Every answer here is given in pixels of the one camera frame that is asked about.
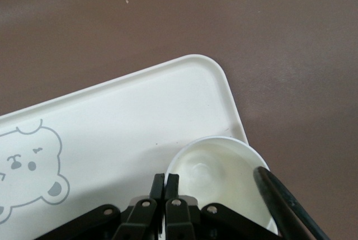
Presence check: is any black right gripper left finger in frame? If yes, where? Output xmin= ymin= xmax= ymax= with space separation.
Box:
xmin=113 ymin=172 xmax=166 ymax=240

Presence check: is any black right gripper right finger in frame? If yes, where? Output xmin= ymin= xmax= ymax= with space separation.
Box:
xmin=164 ymin=173 xmax=196 ymax=240

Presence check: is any cream tray with bear print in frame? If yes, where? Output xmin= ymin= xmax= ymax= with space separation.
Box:
xmin=0 ymin=54 xmax=251 ymax=240

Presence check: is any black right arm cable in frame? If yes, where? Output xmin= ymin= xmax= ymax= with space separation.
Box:
xmin=252 ymin=166 xmax=331 ymax=240

